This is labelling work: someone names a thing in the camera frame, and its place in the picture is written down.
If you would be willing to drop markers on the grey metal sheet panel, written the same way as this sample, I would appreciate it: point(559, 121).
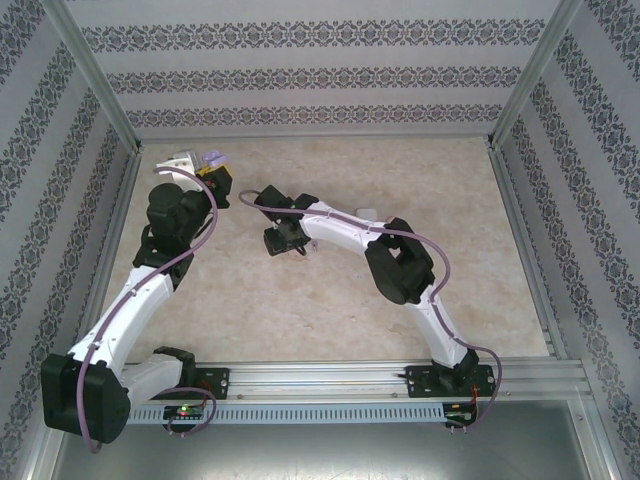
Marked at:
point(320, 450)

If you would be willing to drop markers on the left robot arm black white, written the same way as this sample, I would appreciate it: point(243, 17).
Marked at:
point(135, 305)

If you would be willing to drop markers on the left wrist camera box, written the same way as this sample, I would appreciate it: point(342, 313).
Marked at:
point(177, 167)

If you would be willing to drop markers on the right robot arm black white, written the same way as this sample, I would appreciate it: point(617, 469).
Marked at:
point(400, 265)

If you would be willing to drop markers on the aluminium mounting rail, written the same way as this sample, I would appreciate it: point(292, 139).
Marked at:
point(320, 380)

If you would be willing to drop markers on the purple round earbud case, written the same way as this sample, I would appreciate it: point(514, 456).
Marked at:
point(215, 157)

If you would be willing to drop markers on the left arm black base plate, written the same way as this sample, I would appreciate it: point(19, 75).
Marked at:
point(220, 382)

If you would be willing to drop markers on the aluminium side rail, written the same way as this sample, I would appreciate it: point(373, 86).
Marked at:
point(112, 250)
point(510, 200)

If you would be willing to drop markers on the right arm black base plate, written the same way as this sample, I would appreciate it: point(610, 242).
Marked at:
point(417, 382)

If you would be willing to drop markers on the aluminium frame post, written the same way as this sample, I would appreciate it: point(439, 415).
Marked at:
point(102, 80)
point(531, 80)

